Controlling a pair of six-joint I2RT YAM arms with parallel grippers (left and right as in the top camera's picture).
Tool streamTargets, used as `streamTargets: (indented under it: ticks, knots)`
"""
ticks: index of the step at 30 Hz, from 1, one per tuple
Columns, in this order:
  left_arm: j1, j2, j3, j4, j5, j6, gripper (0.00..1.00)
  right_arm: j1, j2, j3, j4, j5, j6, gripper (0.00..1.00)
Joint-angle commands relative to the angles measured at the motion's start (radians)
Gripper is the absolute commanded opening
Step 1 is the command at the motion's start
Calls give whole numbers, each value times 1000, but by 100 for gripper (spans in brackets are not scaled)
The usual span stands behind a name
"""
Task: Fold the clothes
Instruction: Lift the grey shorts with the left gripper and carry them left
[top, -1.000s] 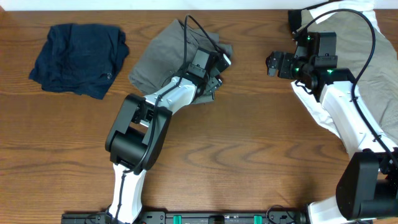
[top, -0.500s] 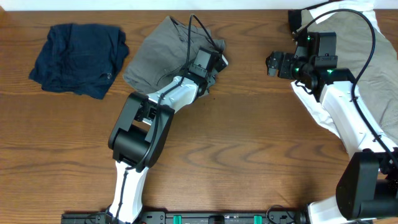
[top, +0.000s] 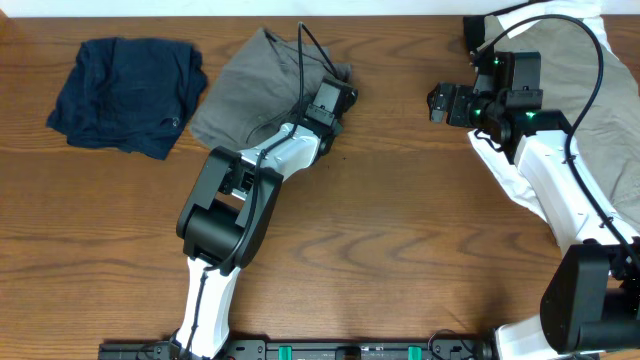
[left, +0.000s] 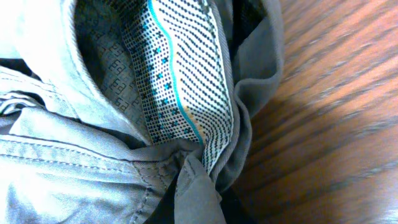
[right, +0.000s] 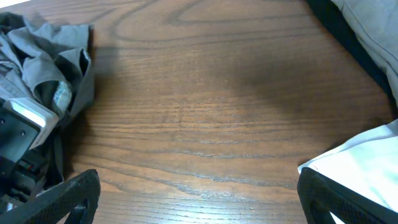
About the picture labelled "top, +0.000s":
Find khaki shorts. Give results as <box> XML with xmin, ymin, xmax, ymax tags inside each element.
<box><xmin>495</xmin><ymin>19</ymin><xmax>639</xmax><ymax>228</ymax></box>

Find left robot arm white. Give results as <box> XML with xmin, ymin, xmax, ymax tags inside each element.
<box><xmin>169</xmin><ymin>76</ymin><xmax>358</xmax><ymax>359</ymax></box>

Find white garment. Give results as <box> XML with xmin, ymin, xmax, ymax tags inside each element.
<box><xmin>467</xmin><ymin>1</ymin><xmax>611</xmax><ymax>222</ymax></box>

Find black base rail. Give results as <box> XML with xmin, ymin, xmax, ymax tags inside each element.
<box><xmin>98</xmin><ymin>338</ymin><xmax>496</xmax><ymax>360</ymax></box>

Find navy blue folded garment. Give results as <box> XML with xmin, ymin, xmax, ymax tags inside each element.
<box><xmin>46</xmin><ymin>37</ymin><xmax>208</xmax><ymax>160</ymax></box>

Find grey shorts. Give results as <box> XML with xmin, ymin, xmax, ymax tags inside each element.
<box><xmin>190</xmin><ymin>28</ymin><xmax>330</xmax><ymax>151</ymax></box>

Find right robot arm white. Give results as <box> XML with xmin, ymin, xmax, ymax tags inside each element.
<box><xmin>427</xmin><ymin>52</ymin><xmax>639</xmax><ymax>359</ymax></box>

